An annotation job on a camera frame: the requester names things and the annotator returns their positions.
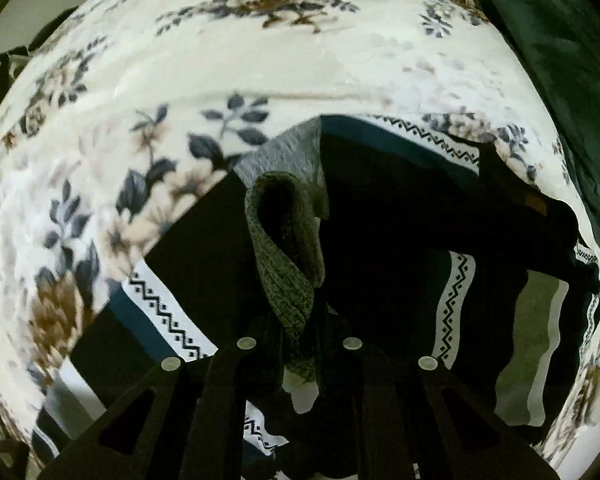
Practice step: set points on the dark green plush blanket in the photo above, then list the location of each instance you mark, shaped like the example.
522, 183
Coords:
558, 42

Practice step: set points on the black patterned knit sweater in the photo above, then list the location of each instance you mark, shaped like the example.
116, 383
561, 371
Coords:
358, 229

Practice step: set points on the cream floral fleece blanket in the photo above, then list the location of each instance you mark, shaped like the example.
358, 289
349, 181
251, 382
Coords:
133, 109

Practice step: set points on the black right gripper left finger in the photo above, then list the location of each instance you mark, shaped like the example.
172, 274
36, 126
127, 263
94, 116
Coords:
186, 423

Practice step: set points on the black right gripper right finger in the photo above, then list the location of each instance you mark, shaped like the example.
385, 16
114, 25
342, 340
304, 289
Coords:
388, 411

